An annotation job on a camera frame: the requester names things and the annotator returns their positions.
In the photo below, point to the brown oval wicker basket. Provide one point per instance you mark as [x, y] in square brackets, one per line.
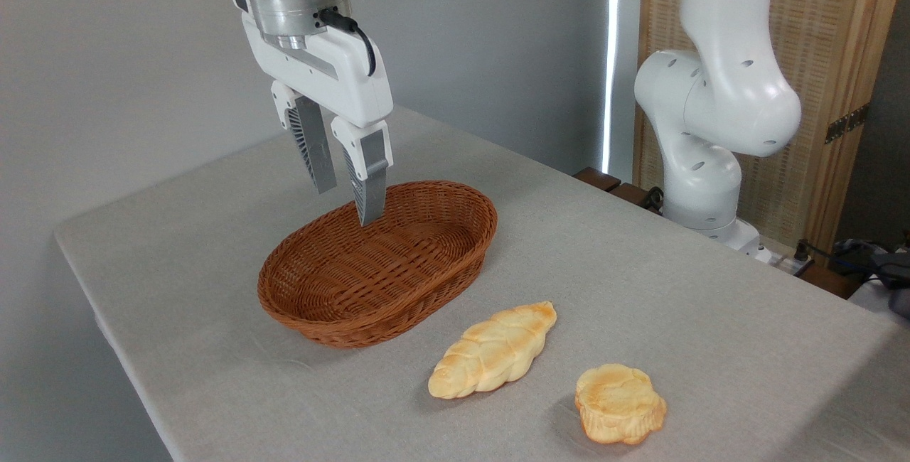
[334, 291]

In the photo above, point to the dark brown wooden block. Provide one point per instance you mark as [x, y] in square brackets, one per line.
[597, 178]
[629, 194]

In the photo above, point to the dark bundle of equipment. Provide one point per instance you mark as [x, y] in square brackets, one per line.
[881, 270]

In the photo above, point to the grey tablecloth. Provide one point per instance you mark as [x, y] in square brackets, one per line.
[640, 305]

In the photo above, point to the long braided bread loaf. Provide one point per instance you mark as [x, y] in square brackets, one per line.
[490, 352]

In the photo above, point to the round golden bread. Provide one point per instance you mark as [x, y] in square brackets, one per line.
[617, 401]

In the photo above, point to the dark metal screen hinge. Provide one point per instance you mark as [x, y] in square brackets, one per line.
[846, 123]

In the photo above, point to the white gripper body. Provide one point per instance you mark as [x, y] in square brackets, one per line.
[341, 74]

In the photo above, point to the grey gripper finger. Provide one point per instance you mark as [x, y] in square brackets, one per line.
[313, 142]
[370, 178]

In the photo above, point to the white power strip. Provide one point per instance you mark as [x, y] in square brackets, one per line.
[778, 260]

